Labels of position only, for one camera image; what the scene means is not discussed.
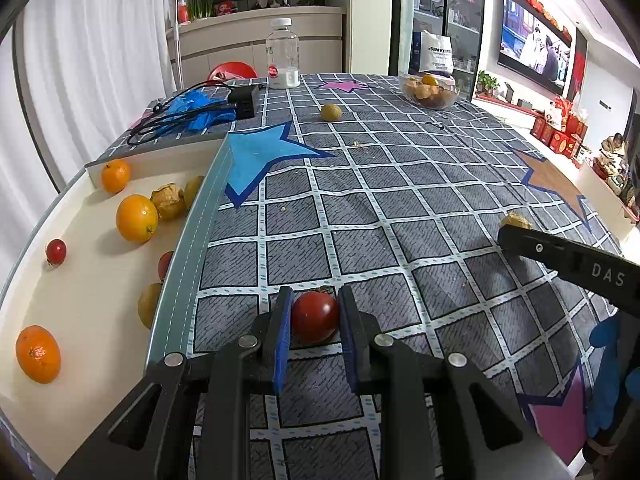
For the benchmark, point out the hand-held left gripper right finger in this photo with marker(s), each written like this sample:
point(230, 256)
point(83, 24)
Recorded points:
point(347, 355)

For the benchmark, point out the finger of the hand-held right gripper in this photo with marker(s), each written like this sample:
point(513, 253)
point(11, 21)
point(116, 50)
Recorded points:
point(535, 247)

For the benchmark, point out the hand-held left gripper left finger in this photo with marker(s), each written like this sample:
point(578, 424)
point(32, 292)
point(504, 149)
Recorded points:
point(282, 345)

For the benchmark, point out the wrinkled yellow passion fruit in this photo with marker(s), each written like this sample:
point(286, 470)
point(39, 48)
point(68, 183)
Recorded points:
point(168, 201)
point(517, 220)

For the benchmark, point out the red cherry tomato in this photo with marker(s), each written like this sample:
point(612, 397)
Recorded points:
point(315, 316)
point(56, 251)
point(165, 265)

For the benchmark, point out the round orange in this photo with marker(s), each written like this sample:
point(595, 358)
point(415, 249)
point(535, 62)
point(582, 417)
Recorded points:
point(136, 218)

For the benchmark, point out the white tray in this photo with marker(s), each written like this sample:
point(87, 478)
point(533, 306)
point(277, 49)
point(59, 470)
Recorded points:
point(85, 280)

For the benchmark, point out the orange mandarin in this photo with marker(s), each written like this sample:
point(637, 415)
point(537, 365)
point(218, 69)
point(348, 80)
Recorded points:
point(37, 354)
point(116, 176)

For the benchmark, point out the person's right hand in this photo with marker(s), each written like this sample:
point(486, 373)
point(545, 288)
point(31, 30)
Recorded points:
point(605, 375)

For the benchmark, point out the white low cabinet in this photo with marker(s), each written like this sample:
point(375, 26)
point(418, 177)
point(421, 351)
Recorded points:
point(607, 195)

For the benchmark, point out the stack of red gift boxes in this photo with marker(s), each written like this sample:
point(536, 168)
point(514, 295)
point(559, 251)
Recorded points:
point(560, 130)

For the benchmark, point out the colourful shelf ornaments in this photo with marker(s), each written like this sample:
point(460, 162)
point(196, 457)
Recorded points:
point(615, 152)

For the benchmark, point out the yellow round citrus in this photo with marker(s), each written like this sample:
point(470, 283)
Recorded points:
point(149, 304)

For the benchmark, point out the white television console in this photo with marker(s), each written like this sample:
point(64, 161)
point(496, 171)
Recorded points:
point(510, 105)

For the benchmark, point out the small black clip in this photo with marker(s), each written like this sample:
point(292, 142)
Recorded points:
point(439, 124)

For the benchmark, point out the potted plant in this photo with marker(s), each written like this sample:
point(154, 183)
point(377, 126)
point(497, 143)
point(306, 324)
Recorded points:
point(485, 82)

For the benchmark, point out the yellow-green citrus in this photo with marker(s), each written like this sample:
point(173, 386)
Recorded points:
point(331, 112)
point(194, 191)

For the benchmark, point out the glass bowl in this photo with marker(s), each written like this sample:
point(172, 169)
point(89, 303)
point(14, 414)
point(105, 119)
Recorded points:
point(429, 102)

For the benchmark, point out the small orange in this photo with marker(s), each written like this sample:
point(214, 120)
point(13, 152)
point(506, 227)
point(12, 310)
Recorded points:
point(430, 80)

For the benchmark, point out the white shopping bag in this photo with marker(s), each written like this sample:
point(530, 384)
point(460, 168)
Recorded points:
point(436, 52)

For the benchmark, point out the black power adapter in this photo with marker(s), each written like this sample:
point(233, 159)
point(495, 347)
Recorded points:
point(244, 100)

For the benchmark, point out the blue plastic bag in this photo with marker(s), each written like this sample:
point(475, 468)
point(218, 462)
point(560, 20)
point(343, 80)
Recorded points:
point(200, 110)

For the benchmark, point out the glass door cabinet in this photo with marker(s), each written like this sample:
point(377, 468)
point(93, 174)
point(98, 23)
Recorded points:
point(442, 10)

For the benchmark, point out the red stool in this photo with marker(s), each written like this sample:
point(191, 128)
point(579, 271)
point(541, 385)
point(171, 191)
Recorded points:
point(232, 70)

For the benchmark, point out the clear plastic bottle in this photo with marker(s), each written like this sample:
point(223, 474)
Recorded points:
point(282, 55)

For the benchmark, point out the white counter cabinet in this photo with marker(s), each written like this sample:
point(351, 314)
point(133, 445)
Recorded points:
point(260, 35)

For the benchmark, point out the white curtain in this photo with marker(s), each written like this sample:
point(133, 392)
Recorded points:
point(90, 85)

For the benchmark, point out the white mop pole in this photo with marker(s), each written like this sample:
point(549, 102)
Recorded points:
point(176, 20)

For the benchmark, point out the red box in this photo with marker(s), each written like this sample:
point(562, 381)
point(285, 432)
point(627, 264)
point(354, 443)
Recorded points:
point(225, 7)

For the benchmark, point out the green onion plant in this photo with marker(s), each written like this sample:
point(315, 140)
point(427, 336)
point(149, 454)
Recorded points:
point(201, 7)

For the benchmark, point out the red bottle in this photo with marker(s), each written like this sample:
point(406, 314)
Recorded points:
point(183, 11)

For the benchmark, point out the red wall banner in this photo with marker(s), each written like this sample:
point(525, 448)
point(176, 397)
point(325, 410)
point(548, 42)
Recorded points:
point(580, 67)

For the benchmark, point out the wall television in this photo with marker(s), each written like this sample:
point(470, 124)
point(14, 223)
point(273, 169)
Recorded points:
point(535, 42)

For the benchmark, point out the row of red wall ornaments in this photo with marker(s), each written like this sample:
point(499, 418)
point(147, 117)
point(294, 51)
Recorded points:
point(540, 5)

